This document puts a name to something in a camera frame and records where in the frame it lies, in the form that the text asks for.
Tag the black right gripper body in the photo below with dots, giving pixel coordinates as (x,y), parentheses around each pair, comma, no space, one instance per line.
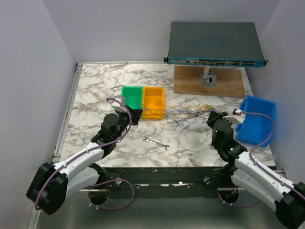
(214,142)

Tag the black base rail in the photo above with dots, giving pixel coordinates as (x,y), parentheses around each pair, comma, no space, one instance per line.
(162,182)

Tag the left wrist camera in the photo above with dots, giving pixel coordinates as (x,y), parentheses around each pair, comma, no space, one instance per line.
(118,104)

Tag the grey metal stand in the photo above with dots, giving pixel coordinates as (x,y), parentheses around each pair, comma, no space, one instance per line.
(208,78)

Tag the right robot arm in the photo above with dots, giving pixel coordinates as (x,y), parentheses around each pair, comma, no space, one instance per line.
(284,197)

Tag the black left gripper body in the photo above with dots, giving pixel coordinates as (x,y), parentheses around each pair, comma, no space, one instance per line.
(124,120)

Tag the green plastic bin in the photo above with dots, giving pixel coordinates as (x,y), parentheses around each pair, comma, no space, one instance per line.
(133,96)

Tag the brown wooden board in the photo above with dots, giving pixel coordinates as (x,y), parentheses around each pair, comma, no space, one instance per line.
(225,82)

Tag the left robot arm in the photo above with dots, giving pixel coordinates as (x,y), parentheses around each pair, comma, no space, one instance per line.
(79,171)

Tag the yellow plastic bin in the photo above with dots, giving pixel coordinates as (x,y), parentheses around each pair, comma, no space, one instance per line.
(153,103)

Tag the blue plastic bin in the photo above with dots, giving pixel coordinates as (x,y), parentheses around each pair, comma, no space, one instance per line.
(256,128)

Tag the grey network switch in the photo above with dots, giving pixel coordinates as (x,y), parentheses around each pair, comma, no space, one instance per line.
(215,44)

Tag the silver open-end wrench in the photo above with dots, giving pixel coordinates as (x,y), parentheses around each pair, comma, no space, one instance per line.
(165,147)

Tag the aluminium frame rail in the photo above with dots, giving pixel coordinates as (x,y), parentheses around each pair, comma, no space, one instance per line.
(49,187)

